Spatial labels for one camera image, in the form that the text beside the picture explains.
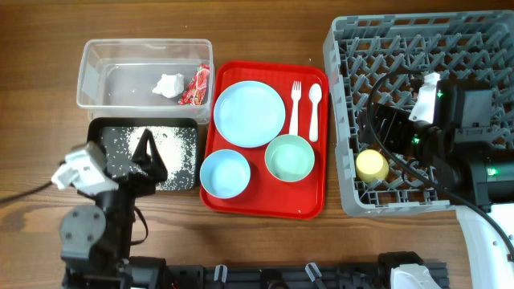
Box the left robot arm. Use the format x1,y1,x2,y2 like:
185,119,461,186
51,130,173,288

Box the red ketchup packet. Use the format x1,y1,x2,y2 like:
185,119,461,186
178,64,210,106

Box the mint green bowl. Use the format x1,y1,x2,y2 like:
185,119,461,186
264,134,315,183

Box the light blue plate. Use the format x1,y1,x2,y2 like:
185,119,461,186
214,80,286,148

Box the white napkin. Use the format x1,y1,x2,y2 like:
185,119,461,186
152,73,184,99

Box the yellow plastic cup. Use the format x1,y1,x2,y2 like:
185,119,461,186
355,149,389,183

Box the black plastic tray bin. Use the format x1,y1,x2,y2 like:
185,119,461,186
88,117,198,189

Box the rice and food scraps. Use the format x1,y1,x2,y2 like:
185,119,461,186
100,126,198,191

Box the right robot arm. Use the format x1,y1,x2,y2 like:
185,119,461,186
363,70,513,288

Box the grey dishwasher rack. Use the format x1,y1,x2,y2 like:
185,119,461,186
323,10,513,218

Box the clear plastic bin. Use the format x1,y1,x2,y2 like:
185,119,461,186
76,39,214,124

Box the white plastic fork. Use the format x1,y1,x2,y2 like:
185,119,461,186
289,81,302,135

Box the light blue bowl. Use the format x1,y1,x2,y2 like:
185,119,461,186
200,149,251,199

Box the white plastic spoon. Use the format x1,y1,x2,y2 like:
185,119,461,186
308,83,322,142

